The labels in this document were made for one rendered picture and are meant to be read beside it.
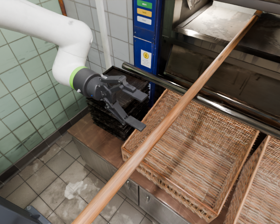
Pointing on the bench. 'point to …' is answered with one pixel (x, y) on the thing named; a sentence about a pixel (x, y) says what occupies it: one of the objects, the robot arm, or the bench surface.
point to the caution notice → (146, 58)
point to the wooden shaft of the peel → (154, 136)
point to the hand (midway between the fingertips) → (141, 113)
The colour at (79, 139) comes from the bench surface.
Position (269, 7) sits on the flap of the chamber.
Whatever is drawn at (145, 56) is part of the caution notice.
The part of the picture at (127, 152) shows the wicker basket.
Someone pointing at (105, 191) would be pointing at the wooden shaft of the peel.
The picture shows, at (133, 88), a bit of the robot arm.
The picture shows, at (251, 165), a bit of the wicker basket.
